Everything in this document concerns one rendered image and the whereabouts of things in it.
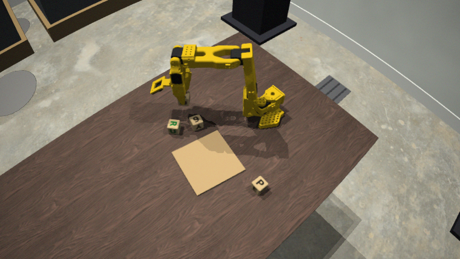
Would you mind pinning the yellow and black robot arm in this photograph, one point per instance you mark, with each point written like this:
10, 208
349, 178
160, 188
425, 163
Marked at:
183, 57

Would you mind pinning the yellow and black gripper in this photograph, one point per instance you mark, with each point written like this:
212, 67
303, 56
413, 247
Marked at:
178, 91

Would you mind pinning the beige flat mat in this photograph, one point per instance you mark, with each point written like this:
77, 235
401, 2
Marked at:
207, 162

